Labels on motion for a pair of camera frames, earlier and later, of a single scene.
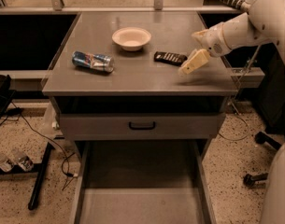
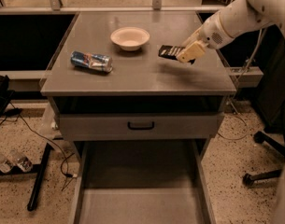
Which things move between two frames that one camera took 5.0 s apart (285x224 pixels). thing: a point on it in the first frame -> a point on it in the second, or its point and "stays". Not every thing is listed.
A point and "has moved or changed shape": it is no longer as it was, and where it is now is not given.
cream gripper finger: (195, 60) -> (191, 52)
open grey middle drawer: (142, 182) stays
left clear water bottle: (3, 161) stays
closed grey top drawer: (141, 126) stays
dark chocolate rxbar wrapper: (170, 58) has moved or changed shape
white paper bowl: (131, 38) stays
